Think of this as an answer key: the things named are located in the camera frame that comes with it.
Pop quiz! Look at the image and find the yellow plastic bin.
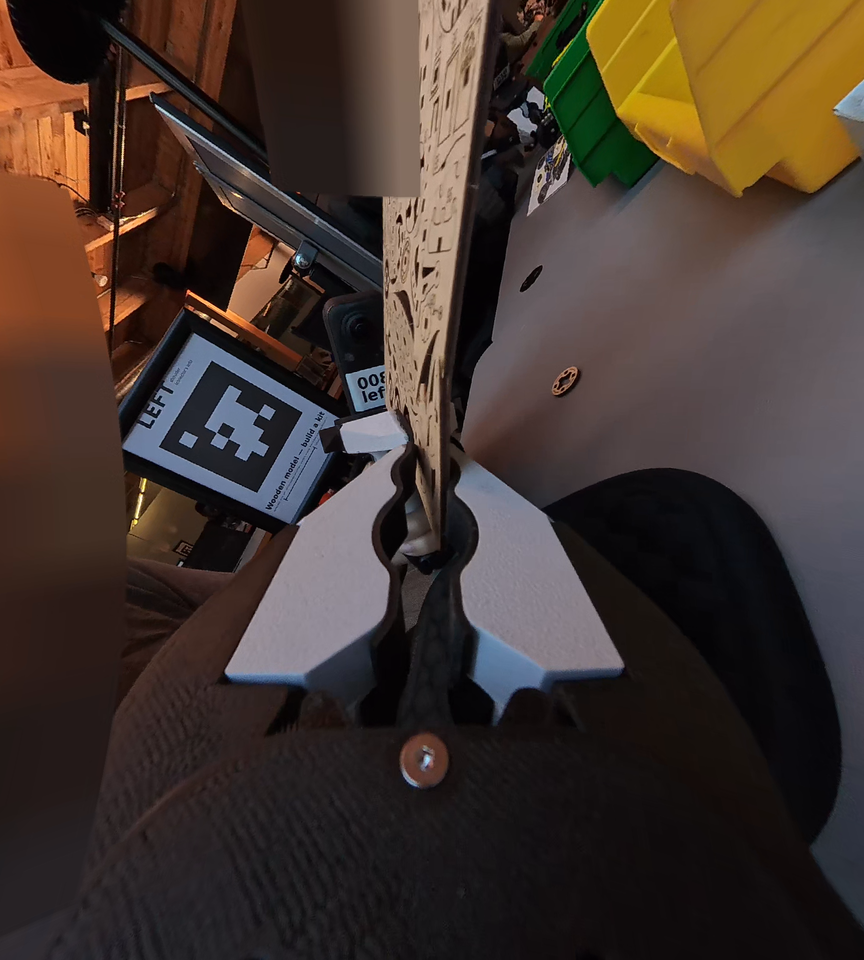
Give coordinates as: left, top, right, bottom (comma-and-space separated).
668, 0, 862, 190
595, 0, 764, 198

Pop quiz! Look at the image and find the green plastic bin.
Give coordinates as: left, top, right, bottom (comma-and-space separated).
528, 0, 605, 80
543, 41, 661, 189

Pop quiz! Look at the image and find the black round textured pad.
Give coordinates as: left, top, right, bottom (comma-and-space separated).
544, 468, 844, 845

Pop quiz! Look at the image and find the grey desk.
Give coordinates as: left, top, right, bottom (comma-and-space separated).
460, 153, 864, 960

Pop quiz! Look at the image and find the toy car instruction sheet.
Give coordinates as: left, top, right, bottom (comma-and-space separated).
526, 135, 575, 217

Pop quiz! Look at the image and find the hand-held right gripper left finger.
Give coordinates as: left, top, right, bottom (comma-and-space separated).
223, 441, 416, 720

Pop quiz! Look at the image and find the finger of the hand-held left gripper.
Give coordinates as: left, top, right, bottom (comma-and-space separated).
338, 414, 412, 456

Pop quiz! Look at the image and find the laser-cut wooden parts sheet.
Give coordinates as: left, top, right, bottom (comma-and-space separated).
381, 0, 496, 555

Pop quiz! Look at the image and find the framed marker sign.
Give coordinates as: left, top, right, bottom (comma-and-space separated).
118, 307, 343, 535

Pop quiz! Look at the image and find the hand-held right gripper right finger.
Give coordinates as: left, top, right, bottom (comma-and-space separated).
453, 457, 626, 723

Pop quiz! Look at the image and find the person's dark shirt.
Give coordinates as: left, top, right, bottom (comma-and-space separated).
120, 555, 301, 702

